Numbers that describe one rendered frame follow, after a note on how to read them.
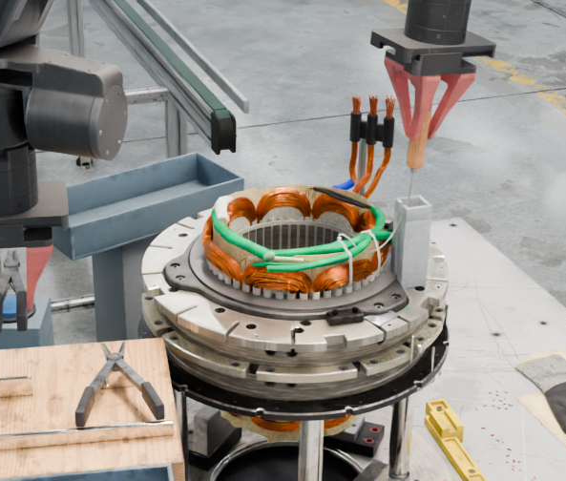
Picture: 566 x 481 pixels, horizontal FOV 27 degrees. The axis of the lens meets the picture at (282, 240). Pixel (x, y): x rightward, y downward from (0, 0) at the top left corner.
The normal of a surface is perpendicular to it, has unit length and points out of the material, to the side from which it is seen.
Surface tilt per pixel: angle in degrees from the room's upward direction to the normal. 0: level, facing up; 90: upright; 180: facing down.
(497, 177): 0
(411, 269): 90
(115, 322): 90
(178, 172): 90
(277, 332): 0
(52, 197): 1
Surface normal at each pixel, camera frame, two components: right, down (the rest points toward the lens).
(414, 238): 0.33, 0.44
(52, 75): -0.28, 0.32
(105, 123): 0.96, 0.16
